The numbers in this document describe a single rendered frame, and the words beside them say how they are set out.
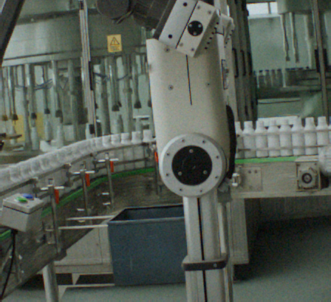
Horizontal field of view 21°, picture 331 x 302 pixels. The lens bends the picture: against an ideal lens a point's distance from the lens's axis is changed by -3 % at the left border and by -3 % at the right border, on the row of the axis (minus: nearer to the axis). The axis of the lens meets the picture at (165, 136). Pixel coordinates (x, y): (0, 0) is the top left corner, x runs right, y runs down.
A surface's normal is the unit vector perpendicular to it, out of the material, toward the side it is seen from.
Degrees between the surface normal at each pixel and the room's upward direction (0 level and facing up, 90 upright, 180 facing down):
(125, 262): 90
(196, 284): 90
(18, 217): 90
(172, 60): 90
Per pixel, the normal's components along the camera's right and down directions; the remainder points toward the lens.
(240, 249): -0.15, 0.07
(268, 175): -0.44, 0.10
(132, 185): 0.70, -0.02
